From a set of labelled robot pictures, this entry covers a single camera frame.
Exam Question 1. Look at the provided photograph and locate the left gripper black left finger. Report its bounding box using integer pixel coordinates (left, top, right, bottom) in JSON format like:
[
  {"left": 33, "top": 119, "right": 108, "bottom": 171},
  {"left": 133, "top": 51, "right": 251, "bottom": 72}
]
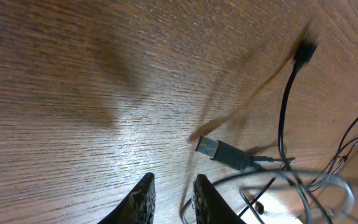
[{"left": 98, "top": 172, "right": 156, "bottom": 224}]

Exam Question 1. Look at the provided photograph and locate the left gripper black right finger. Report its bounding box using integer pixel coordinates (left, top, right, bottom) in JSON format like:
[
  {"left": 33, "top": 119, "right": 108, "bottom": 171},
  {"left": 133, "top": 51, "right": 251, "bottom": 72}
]
[{"left": 193, "top": 174, "right": 245, "bottom": 224}]

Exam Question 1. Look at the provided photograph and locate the black usb cable bundle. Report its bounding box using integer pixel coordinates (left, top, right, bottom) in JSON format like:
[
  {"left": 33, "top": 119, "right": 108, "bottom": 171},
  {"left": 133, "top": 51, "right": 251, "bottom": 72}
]
[{"left": 180, "top": 37, "right": 358, "bottom": 224}]

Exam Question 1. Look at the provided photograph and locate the long thin black cable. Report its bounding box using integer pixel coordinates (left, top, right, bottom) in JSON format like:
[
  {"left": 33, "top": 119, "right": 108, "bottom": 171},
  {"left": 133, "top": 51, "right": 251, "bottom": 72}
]
[{"left": 308, "top": 91, "right": 358, "bottom": 190}]

